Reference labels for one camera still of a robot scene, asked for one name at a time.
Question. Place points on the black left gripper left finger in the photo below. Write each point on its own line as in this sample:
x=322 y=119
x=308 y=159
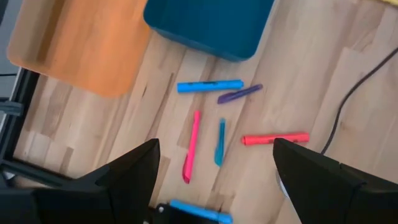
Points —
x=118 y=193

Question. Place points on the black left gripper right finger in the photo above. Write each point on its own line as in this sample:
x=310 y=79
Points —
x=326 y=193

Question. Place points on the red-orange thick highlighter marker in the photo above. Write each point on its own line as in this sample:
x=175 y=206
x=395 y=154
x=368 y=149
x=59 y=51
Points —
x=264 y=139

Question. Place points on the blue Sharpie highlighter marker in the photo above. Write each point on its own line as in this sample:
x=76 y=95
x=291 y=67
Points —
x=199 y=211
x=208 y=86

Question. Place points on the pink slim highlighter pen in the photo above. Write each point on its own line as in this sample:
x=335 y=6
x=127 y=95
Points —
x=192 y=146

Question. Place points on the teal slim highlighter pen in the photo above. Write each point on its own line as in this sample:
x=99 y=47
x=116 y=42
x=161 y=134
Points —
x=220 y=143

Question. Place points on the purple slim highlighter pen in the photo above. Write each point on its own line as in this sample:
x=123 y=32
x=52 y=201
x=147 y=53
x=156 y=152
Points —
x=239 y=94

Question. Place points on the blue plastic tray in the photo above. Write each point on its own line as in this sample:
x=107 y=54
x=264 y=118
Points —
x=211 y=25

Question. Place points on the orange plastic tray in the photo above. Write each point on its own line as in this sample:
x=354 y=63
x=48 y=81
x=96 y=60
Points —
x=84 y=43

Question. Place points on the black rig frame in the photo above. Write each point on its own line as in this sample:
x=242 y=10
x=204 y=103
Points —
x=18 y=102

